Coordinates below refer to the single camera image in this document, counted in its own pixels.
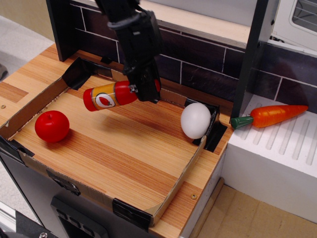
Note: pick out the black right shelf post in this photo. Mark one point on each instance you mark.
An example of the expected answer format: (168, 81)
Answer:
(260, 32)

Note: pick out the white grooved sink drainboard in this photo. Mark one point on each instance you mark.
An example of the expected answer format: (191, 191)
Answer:
(276, 164)

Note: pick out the black left shelf post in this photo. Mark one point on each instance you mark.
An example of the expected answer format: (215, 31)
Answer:
(63, 26)

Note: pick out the white toy egg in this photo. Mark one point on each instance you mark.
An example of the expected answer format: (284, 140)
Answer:
(195, 120)

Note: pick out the black shelf post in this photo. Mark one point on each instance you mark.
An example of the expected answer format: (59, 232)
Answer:
(260, 32)
(63, 26)

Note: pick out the white appliance with wire rack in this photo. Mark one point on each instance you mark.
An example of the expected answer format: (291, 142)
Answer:
(296, 23)

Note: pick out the light wooden shelf board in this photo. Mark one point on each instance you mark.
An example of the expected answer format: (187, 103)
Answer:
(206, 27)

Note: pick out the black oven control panel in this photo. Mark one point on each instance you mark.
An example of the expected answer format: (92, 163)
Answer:
(75, 223)

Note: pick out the red toy apple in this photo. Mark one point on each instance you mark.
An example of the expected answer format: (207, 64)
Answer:
(52, 126)

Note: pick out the cardboard fence with black tape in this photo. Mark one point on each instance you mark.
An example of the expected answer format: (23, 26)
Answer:
(127, 166)

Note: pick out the red hot sauce bottle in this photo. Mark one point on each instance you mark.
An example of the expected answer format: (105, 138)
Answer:
(108, 96)

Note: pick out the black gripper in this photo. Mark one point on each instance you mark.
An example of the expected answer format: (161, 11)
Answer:
(141, 41)

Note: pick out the orange toy carrot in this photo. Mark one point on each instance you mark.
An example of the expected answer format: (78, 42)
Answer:
(269, 115)

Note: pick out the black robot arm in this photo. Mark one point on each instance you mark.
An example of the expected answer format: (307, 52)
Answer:
(117, 10)

